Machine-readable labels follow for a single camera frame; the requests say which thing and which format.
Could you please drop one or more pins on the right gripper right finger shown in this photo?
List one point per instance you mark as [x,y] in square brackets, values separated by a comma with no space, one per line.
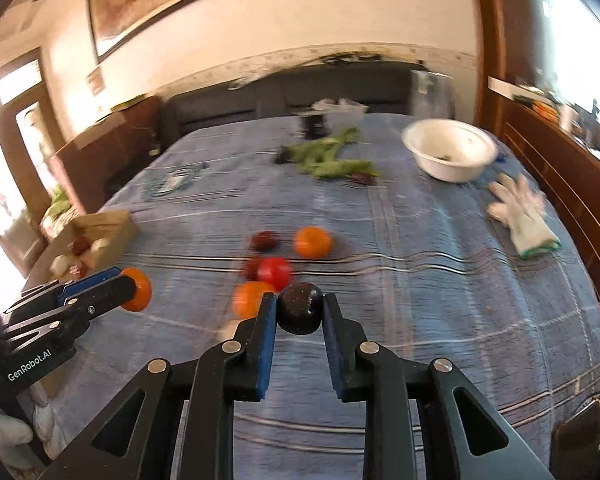
[411,407]

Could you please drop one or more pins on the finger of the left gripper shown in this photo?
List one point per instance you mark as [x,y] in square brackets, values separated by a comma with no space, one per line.
[41,316]
[67,289]

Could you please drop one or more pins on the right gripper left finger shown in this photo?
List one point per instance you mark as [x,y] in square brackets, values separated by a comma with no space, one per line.
[177,420]

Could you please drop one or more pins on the small orange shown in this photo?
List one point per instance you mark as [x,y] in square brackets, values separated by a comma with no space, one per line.
[143,290]

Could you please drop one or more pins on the dark brown round fruit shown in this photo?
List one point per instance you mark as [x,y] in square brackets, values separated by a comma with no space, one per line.
[300,309]

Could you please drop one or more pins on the orange tangerine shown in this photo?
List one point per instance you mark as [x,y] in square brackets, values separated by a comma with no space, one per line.
[312,242]
[247,298]

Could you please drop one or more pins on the red date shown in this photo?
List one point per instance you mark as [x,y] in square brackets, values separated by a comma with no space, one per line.
[250,268]
[80,245]
[363,179]
[264,241]

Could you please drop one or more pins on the red tomato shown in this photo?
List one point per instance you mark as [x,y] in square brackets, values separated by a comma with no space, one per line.
[276,271]

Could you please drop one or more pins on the left gloved hand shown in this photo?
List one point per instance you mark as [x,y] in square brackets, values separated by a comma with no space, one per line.
[15,436]

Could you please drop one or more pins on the white chunk right in tray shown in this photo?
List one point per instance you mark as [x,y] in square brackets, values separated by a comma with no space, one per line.
[61,265]

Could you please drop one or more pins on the white chunk in tray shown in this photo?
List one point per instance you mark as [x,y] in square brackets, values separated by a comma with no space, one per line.
[61,265]
[100,246]

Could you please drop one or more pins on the red date in tray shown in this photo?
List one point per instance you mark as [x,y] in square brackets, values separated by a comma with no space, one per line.
[80,245]

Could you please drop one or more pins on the white chunk left in tray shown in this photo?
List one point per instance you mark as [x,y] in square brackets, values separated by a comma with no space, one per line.
[100,246]

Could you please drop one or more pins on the cardboard tray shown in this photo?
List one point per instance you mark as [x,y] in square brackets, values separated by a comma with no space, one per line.
[116,225]

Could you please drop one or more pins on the red brown armchair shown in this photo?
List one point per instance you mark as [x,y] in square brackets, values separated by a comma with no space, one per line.
[86,163]

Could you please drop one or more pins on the blue plaid tablecloth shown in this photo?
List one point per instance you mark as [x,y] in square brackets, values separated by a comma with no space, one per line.
[416,261]

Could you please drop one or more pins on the white work glove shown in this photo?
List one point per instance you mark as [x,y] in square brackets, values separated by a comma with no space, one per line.
[522,212]

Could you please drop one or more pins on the red date by leaves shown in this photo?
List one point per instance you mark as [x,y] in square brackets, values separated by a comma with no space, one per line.
[363,179]

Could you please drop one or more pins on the white bowl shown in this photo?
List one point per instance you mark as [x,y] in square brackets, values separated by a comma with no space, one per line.
[448,150]

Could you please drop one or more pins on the green leafy vegetable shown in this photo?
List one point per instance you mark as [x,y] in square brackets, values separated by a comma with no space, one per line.
[320,158]

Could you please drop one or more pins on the small black box device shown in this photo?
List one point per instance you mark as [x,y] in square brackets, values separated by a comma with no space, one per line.
[313,126]

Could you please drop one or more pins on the wooden side cabinet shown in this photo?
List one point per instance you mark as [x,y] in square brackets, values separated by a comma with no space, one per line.
[568,174]

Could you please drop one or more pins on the clear glass vase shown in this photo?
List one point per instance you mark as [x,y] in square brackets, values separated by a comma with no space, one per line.
[432,95]

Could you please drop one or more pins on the black sofa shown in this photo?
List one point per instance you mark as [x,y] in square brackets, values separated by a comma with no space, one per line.
[384,87]

